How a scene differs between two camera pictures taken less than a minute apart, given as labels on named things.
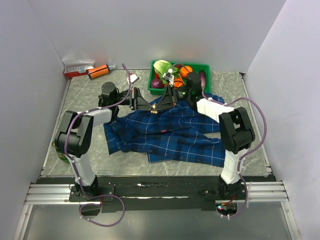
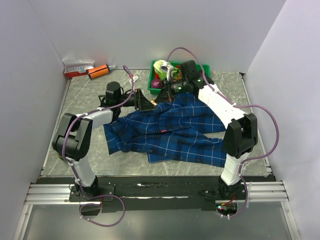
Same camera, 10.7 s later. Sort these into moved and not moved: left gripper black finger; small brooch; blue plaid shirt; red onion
Moved: small brooch
Not moved: left gripper black finger; blue plaid shirt; red onion
